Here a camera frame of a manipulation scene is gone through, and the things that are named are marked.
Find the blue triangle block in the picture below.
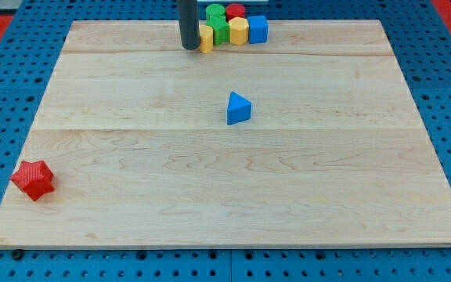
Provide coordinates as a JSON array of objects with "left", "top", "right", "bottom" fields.
[{"left": 226, "top": 92, "right": 252, "bottom": 125}]

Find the yellow cylinder block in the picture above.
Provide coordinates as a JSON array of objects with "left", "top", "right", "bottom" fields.
[{"left": 199, "top": 25, "right": 214, "bottom": 53}]

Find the yellow hexagon block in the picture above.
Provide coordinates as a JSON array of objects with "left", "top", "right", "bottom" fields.
[{"left": 229, "top": 17, "right": 249, "bottom": 45}]

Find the blue cube block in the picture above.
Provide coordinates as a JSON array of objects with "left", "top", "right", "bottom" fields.
[{"left": 247, "top": 15, "right": 269, "bottom": 44}]

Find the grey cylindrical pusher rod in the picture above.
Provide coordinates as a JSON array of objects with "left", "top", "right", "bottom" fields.
[{"left": 176, "top": 0, "right": 200, "bottom": 50}]

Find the green star block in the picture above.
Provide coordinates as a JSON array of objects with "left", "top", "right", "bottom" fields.
[{"left": 207, "top": 16, "right": 230, "bottom": 45}]

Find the red cylinder block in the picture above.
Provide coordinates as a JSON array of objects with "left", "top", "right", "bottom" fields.
[{"left": 225, "top": 3, "right": 246, "bottom": 21}]

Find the green cylinder block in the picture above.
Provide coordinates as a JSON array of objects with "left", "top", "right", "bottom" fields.
[{"left": 205, "top": 4, "right": 226, "bottom": 21}]

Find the red star block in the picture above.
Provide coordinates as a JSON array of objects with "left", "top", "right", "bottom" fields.
[{"left": 10, "top": 161, "right": 55, "bottom": 201}]

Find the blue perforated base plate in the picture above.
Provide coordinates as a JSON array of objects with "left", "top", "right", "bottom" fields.
[{"left": 0, "top": 1, "right": 451, "bottom": 281}]

